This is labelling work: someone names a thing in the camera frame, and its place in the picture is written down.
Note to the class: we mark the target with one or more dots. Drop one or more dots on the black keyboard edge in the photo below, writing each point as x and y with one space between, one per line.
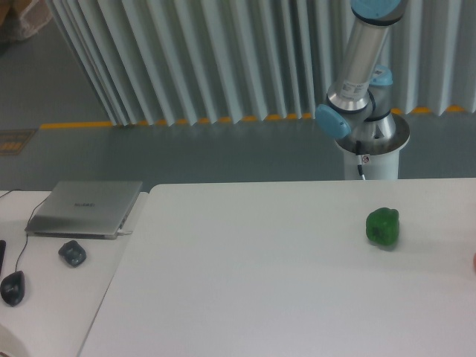
2 253

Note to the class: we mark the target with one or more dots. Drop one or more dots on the silver closed laptop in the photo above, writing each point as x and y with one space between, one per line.
85 209

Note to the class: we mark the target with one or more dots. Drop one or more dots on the white folding partition screen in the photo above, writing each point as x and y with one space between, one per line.
190 61

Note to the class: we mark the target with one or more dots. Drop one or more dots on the dark earbuds case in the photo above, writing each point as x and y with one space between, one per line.
73 253

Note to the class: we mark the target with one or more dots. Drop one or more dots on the white round object corner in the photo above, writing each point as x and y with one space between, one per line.
11 345

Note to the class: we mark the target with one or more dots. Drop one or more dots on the black computer mouse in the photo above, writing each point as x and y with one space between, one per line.
13 288

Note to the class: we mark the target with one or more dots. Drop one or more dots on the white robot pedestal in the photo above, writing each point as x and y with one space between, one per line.
371 151

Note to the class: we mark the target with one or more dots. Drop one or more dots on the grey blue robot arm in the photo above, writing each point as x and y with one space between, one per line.
350 100

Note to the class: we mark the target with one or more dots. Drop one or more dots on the green bell pepper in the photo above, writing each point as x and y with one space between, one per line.
382 226

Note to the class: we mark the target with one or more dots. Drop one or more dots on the white usb plug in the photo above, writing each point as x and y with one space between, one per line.
124 233

